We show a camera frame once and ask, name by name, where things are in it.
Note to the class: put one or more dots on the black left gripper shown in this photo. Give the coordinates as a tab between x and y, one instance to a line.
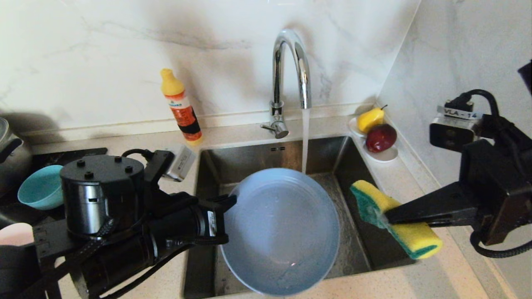
187	228

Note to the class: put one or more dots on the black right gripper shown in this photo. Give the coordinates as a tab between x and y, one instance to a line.
498	195

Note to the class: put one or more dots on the yellow green sponge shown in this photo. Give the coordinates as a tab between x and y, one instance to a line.
415	241

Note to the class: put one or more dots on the blue round plate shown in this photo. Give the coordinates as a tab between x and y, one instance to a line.
282	232

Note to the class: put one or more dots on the orange dish soap bottle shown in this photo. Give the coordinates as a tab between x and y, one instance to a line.
181	108

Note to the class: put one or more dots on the chrome faucet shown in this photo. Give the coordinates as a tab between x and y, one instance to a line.
276	74

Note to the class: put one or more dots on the teal bowl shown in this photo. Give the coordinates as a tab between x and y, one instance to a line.
39	187

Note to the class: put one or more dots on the pink bowl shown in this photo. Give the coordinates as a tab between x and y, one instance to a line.
16	234

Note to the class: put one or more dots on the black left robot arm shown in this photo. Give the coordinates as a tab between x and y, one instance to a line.
99	195

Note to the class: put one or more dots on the stainless steel sink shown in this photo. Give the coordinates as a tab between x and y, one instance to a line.
257	155

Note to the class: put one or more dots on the white fruit dish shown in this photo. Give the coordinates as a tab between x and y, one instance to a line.
384	156

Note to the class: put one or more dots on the red apple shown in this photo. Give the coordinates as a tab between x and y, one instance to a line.
380	138

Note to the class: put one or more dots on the running water stream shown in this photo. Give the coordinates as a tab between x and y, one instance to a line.
306	141

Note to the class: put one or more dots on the yellow pear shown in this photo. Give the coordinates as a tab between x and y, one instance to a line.
370	119

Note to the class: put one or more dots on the black induction cooktop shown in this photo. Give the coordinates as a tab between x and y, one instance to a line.
45	157

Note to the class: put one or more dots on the steel cooking pot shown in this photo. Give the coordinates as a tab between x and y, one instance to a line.
14	162

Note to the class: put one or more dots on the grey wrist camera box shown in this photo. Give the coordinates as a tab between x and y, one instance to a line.
451	133
181	162

